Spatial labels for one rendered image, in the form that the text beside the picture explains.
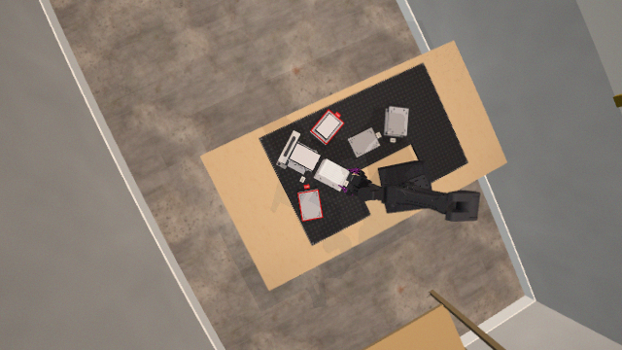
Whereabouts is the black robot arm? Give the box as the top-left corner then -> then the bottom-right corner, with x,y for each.
349,174 -> 480,222

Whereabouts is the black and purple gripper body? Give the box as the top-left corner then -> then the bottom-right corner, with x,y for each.
346,170 -> 367,196

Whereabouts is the grey rectangular frame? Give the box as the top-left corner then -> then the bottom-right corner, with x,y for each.
347,128 -> 380,158

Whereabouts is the white multiwell plate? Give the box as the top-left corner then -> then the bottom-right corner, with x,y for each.
319,158 -> 349,186

